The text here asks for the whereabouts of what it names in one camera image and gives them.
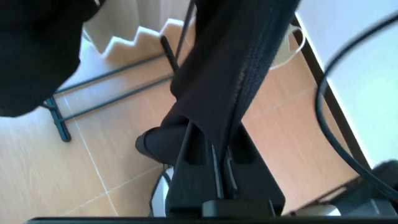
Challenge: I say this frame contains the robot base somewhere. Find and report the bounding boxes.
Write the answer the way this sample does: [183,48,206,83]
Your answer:
[148,159,398,218]

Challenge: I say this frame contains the black clothes rack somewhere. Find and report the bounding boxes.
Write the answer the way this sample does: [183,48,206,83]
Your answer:
[43,0,197,143]

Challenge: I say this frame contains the white laundry basket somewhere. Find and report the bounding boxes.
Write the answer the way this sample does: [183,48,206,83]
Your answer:
[269,24,307,71]

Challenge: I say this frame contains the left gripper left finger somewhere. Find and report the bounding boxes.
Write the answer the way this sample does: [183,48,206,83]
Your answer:
[165,122,224,218]

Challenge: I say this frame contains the black garment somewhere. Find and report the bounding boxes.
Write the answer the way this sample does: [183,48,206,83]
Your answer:
[135,0,302,166]

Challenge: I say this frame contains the black shorts with white logo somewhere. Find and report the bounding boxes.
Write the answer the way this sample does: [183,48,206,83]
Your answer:
[0,0,107,118]

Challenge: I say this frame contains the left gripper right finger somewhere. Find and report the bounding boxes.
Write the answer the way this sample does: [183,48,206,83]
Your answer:
[222,124,286,217]

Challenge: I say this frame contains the beige curtain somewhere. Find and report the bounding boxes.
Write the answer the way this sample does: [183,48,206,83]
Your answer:
[83,0,194,54]

